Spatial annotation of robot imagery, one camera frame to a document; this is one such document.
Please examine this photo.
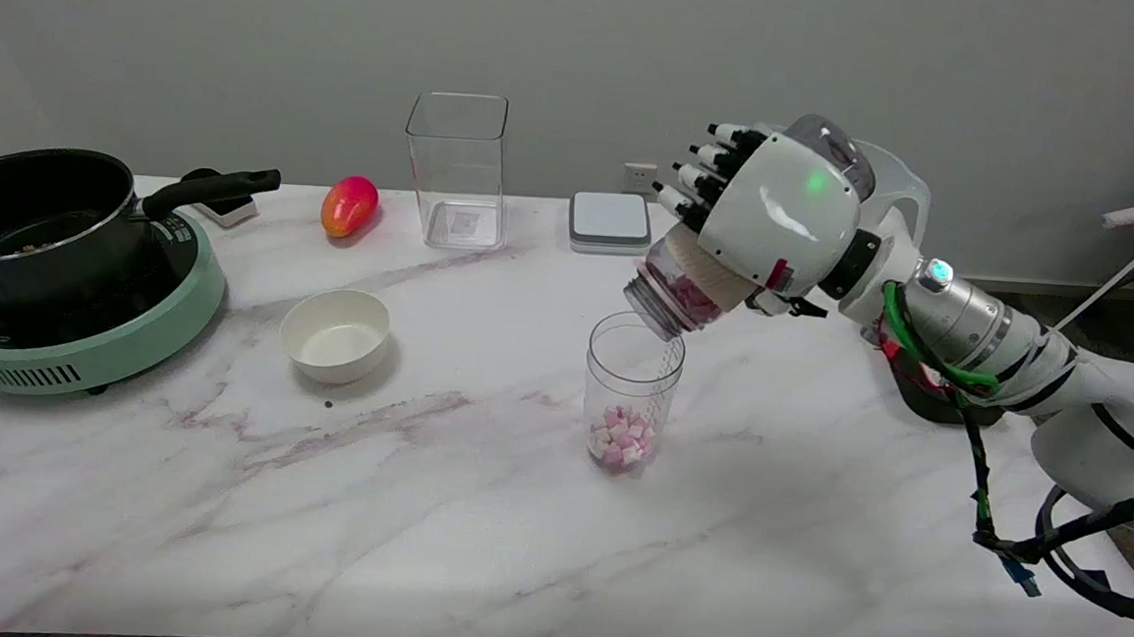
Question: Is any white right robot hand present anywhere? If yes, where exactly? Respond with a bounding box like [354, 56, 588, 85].
[645, 105, 881, 324]

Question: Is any clear bottle with pink marshmallows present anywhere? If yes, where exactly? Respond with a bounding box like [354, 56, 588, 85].
[622, 226, 761, 348]

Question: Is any translucent measuring jug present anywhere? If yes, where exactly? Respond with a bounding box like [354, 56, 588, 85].
[850, 140, 935, 277]

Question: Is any white grey kitchen scale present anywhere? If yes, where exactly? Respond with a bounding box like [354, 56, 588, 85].
[566, 190, 655, 258]

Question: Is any clear measuring cup with marshmallows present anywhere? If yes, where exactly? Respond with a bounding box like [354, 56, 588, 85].
[578, 309, 688, 479]

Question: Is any black device with pink label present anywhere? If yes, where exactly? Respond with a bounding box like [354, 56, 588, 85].
[887, 346, 1009, 429]

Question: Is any clear square tall container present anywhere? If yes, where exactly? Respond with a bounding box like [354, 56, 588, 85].
[398, 90, 516, 254]

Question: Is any red orange mango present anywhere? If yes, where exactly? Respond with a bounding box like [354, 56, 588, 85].
[319, 174, 381, 242]

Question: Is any white round bowl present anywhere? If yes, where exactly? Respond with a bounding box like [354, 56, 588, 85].
[276, 285, 394, 389]

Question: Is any white box with black top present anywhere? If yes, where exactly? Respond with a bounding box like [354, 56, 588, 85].
[177, 167, 262, 232]

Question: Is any green induction cooker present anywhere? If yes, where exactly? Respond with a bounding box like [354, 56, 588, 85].
[0, 198, 232, 408]

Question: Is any white wall socket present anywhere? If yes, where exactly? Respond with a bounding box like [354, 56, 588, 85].
[622, 161, 659, 202]

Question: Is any green cable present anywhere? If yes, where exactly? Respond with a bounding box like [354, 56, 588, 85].
[876, 279, 1007, 397]

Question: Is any black cable bundle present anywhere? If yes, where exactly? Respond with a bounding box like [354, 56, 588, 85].
[942, 391, 1134, 626]

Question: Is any black pot with handle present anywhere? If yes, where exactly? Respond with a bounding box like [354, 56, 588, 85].
[0, 144, 283, 326]

